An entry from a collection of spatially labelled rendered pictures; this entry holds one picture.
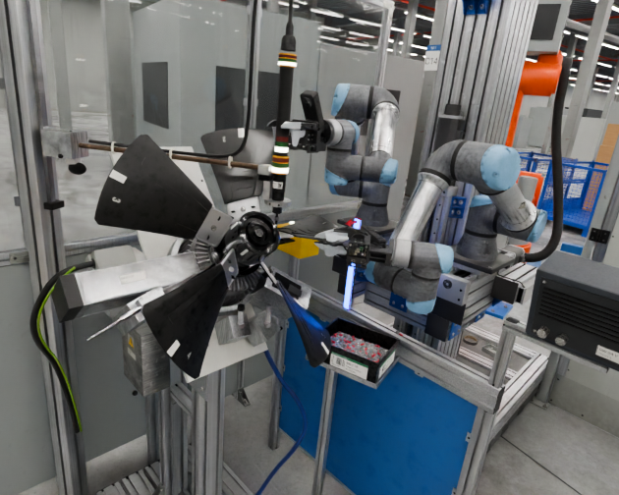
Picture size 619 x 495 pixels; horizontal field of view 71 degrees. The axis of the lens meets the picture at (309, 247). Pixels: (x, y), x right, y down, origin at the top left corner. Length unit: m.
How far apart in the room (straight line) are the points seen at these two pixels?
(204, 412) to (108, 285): 0.57
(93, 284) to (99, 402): 1.04
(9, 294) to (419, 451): 1.42
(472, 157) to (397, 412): 0.84
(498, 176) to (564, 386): 1.84
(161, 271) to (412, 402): 0.88
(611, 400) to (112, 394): 2.43
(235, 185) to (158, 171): 0.23
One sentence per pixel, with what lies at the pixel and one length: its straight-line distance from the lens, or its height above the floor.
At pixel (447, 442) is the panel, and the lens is 1.50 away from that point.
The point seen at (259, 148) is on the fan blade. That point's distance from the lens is 1.25.
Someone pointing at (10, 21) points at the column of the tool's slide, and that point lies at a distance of 1.45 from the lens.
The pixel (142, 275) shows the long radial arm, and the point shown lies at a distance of 1.10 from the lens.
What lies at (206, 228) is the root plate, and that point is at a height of 1.22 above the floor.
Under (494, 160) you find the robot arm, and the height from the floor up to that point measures 1.43.
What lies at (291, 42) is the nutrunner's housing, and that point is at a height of 1.66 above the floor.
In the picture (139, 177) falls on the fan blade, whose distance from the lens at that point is 1.06.
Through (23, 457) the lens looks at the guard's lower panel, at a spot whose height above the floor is 0.21.
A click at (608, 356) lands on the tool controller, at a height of 1.08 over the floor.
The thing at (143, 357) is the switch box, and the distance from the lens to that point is 1.44.
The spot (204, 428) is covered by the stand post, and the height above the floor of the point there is 0.55.
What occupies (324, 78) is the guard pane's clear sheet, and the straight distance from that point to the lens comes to 2.24.
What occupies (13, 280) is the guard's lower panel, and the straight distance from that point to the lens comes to 1.70.
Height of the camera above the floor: 1.55
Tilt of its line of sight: 19 degrees down
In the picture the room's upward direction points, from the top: 5 degrees clockwise
